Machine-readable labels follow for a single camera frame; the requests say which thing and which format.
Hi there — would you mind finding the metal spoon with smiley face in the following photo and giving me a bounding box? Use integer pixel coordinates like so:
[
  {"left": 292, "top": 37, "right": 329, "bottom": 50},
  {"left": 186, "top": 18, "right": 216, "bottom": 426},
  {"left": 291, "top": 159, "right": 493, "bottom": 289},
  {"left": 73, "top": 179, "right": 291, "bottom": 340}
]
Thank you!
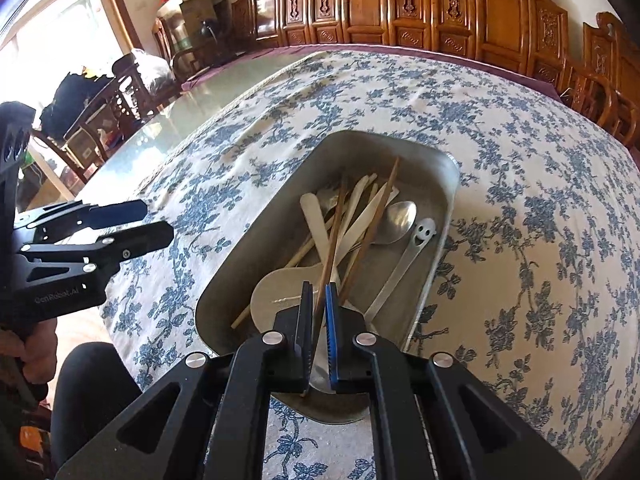
[{"left": 364, "top": 217, "right": 437, "bottom": 323}]

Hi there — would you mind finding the person's left hand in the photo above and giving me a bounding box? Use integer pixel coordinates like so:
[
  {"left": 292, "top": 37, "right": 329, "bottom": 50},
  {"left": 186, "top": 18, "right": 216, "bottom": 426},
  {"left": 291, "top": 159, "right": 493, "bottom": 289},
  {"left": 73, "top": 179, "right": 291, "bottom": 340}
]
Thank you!
[{"left": 0, "top": 319, "right": 59, "bottom": 402}]

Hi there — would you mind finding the clear plastic bag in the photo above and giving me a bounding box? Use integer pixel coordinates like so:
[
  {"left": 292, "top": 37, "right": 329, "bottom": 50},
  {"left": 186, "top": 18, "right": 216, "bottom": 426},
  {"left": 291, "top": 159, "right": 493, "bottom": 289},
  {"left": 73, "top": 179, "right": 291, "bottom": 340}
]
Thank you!
[{"left": 127, "top": 49, "right": 176, "bottom": 96}]

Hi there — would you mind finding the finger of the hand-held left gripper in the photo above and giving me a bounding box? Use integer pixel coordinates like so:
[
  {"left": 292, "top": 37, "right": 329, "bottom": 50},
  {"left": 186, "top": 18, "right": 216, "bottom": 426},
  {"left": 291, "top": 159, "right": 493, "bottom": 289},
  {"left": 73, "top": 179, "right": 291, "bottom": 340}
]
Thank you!
[
  {"left": 14, "top": 199, "right": 149, "bottom": 235},
  {"left": 19, "top": 220, "right": 176, "bottom": 283}
]

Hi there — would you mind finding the light bamboo chopstick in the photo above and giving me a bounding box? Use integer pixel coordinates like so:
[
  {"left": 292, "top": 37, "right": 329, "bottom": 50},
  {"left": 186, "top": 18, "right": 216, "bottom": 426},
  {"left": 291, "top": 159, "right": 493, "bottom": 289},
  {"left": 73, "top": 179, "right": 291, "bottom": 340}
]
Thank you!
[{"left": 231, "top": 220, "right": 333, "bottom": 330}]

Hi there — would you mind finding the metal tray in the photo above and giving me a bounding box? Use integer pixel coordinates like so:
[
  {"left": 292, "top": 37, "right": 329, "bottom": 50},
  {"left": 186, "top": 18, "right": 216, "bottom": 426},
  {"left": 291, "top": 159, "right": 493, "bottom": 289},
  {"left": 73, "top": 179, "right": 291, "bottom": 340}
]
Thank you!
[{"left": 194, "top": 130, "right": 461, "bottom": 423}]

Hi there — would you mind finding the person's leg in black trousers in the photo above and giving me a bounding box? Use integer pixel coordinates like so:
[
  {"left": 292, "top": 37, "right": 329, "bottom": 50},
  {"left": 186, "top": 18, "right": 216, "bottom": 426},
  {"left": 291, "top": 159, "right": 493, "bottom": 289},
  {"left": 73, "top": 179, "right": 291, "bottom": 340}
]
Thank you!
[{"left": 50, "top": 342, "right": 146, "bottom": 467}]

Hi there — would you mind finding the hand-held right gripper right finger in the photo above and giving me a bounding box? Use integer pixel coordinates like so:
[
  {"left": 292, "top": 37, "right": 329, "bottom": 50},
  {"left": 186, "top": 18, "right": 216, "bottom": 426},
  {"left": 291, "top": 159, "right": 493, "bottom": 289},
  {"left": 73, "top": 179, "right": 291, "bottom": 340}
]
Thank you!
[{"left": 324, "top": 281, "right": 583, "bottom": 480}]

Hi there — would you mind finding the purple table cover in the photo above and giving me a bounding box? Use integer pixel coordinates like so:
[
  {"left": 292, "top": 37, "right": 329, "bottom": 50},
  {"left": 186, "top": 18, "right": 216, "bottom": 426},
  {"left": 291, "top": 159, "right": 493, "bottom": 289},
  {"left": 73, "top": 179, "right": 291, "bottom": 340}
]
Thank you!
[{"left": 182, "top": 42, "right": 563, "bottom": 98}]

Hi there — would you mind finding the wooden dining chair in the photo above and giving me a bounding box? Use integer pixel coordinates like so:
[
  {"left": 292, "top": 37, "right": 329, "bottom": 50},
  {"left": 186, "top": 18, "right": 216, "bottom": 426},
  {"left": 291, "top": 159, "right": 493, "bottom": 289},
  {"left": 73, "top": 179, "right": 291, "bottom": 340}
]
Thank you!
[
  {"left": 151, "top": 15, "right": 213, "bottom": 83},
  {"left": 30, "top": 60, "right": 168, "bottom": 186}
]

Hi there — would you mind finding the carved wooden armchair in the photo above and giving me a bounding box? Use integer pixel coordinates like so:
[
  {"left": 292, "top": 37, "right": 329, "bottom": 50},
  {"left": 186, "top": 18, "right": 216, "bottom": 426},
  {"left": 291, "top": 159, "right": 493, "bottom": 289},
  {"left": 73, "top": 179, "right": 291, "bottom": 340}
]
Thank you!
[{"left": 562, "top": 60, "right": 640, "bottom": 147}]

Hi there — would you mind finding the black bag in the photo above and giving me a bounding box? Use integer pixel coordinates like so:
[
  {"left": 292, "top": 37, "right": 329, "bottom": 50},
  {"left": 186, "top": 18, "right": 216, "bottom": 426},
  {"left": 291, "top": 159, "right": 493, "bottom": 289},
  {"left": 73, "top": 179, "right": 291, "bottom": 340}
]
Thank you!
[{"left": 40, "top": 72, "right": 118, "bottom": 136}]

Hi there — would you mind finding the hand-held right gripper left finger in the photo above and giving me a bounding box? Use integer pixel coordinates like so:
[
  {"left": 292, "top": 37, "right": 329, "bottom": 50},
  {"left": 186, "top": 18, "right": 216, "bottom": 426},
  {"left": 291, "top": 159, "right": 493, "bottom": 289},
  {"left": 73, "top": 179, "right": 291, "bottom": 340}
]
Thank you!
[{"left": 45, "top": 281, "right": 315, "bottom": 480}]

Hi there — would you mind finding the cardboard box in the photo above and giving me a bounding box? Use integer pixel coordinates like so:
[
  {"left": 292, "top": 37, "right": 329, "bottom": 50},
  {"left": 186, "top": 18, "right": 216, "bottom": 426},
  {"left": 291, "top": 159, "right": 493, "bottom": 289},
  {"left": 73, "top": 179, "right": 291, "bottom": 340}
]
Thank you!
[{"left": 177, "top": 0, "right": 222, "bottom": 27}]

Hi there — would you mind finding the brown wooden chopstick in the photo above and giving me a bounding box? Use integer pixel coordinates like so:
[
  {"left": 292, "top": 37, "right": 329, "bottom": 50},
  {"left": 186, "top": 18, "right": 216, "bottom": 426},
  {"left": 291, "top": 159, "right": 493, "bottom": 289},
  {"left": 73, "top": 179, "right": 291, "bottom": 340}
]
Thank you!
[
  {"left": 300, "top": 174, "right": 349, "bottom": 398},
  {"left": 339, "top": 156, "right": 401, "bottom": 303}
]

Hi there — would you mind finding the wooden door frame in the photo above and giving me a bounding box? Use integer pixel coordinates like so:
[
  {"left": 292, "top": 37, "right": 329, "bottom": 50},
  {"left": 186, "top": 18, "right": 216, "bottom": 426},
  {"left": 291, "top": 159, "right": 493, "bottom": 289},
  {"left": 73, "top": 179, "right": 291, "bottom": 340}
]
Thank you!
[{"left": 97, "top": 0, "right": 147, "bottom": 53}]

